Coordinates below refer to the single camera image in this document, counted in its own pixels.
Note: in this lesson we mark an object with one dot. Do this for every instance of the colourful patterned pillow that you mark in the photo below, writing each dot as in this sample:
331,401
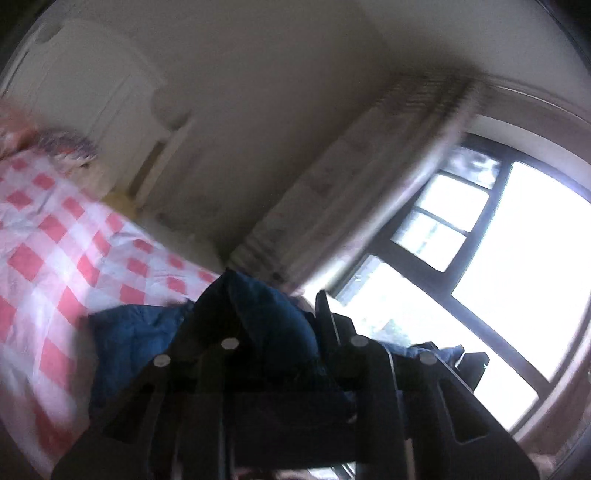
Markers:
19,132

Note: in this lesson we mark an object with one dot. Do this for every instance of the patterned beige curtain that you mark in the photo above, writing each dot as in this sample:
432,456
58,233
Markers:
330,213

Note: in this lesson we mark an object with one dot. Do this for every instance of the brown wooden window sill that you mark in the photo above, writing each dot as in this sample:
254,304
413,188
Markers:
555,427

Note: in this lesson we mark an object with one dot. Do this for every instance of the dark framed window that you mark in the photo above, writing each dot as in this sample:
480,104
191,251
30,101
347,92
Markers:
492,254

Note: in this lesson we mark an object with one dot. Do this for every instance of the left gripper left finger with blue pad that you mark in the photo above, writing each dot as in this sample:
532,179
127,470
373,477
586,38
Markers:
165,425

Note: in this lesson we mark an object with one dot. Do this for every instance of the pink white checkered bed sheet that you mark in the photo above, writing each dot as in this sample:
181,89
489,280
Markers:
65,256

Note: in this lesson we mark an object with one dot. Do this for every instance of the cream fluffy pillow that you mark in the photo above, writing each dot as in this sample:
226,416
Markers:
94,178

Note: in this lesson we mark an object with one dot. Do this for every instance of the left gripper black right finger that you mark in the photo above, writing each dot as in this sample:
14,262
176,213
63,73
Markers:
415,417

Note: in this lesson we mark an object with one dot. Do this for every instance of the white wooden headboard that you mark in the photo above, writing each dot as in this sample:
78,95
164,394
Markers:
81,75

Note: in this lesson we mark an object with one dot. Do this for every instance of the yellow cushion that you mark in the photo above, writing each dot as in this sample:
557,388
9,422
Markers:
123,204

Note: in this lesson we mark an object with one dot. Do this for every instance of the blue quilted puffer jacket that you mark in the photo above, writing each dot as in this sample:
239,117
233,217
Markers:
279,367

